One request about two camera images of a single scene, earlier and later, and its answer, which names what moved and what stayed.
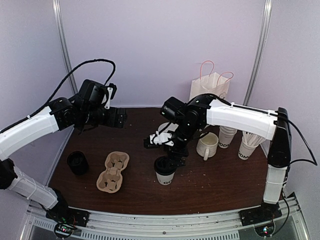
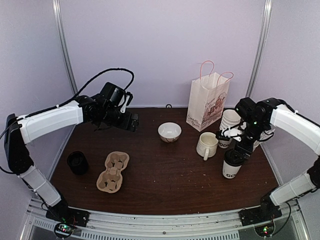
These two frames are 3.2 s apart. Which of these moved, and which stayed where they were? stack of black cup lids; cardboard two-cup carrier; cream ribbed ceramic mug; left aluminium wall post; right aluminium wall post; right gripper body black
Moved: right gripper body black
Stayed: cream ribbed ceramic mug; stack of black cup lids; left aluminium wall post; cardboard two-cup carrier; right aluminium wall post
